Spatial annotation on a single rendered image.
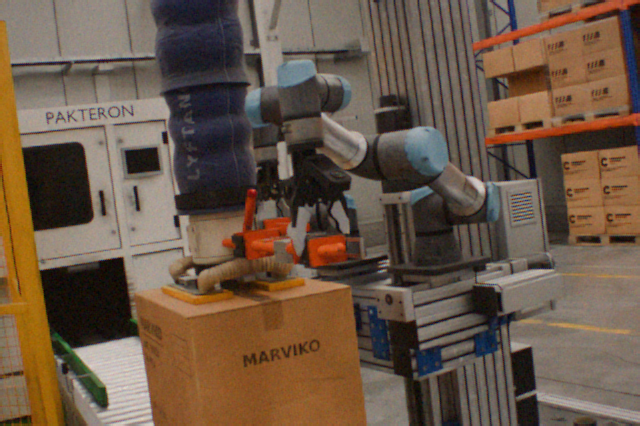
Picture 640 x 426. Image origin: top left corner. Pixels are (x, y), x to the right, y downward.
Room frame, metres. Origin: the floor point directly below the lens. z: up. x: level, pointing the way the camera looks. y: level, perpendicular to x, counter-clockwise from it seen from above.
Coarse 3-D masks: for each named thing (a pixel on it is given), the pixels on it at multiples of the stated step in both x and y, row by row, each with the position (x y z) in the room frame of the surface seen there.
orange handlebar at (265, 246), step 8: (280, 224) 2.25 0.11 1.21; (288, 224) 2.20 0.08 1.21; (280, 232) 2.06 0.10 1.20; (224, 240) 1.86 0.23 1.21; (264, 240) 1.61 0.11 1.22; (272, 240) 1.60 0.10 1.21; (256, 248) 1.65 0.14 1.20; (264, 248) 1.60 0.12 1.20; (272, 248) 1.56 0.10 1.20; (288, 248) 1.48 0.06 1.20; (320, 248) 1.36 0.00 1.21; (328, 248) 1.35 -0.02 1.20; (336, 248) 1.36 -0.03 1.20; (344, 248) 1.38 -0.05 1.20
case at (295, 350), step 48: (240, 288) 1.95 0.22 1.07; (336, 288) 1.75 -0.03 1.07; (144, 336) 2.08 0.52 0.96; (192, 336) 1.60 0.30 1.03; (240, 336) 1.64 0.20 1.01; (288, 336) 1.69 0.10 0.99; (336, 336) 1.74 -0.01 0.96; (192, 384) 1.64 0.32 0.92; (240, 384) 1.64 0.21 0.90; (288, 384) 1.68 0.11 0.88; (336, 384) 1.73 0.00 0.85
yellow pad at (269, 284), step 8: (264, 272) 2.04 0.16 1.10; (256, 280) 1.93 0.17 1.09; (264, 280) 1.88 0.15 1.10; (272, 280) 1.86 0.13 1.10; (280, 280) 1.86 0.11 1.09; (288, 280) 1.86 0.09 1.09; (296, 280) 1.85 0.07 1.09; (304, 280) 1.86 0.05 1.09; (256, 288) 1.90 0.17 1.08; (264, 288) 1.85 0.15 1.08; (272, 288) 1.82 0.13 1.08; (280, 288) 1.83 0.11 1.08; (288, 288) 1.84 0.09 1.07
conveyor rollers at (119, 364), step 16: (80, 352) 4.12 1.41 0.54; (96, 352) 4.06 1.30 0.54; (112, 352) 4.01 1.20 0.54; (128, 352) 3.93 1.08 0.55; (96, 368) 3.65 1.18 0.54; (112, 368) 3.60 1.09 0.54; (128, 368) 3.55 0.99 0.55; (80, 384) 3.36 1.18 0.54; (112, 384) 3.26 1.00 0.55; (128, 384) 3.27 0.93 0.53; (144, 384) 3.22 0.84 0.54; (96, 400) 3.04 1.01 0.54; (112, 400) 2.99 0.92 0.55; (128, 400) 2.94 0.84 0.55; (144, 400) 2.95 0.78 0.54; (112, 416) 2.80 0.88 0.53; (128, 416) 2.74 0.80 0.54; (144, 416) 2.69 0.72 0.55
